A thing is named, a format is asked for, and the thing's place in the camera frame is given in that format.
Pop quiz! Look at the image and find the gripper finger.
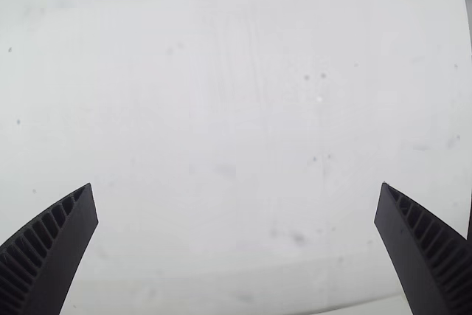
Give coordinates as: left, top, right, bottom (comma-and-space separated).
0, 182, 100, 315
374, 181, 472, 315

